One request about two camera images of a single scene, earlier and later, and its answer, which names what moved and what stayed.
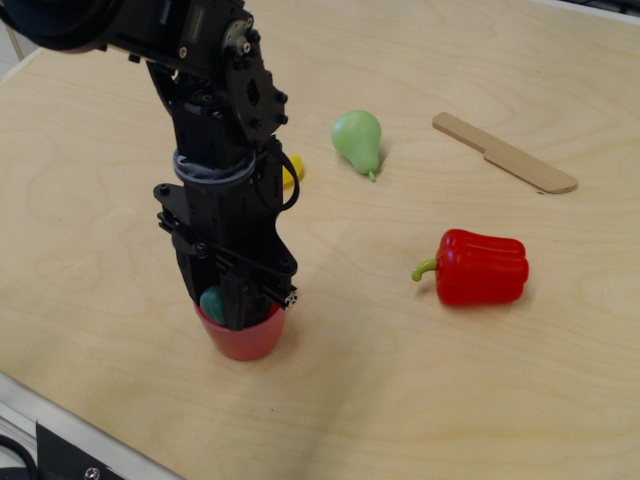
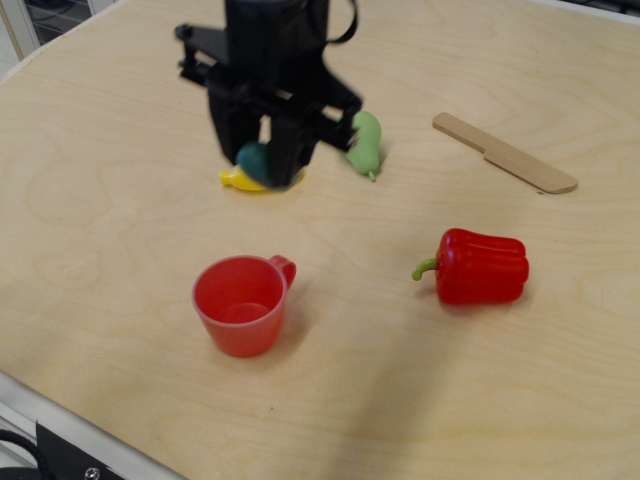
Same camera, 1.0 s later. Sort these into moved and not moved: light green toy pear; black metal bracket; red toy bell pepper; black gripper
Moved: black gripper
Not moved: red toy bell pepper; black metal bracket; light green toy pear
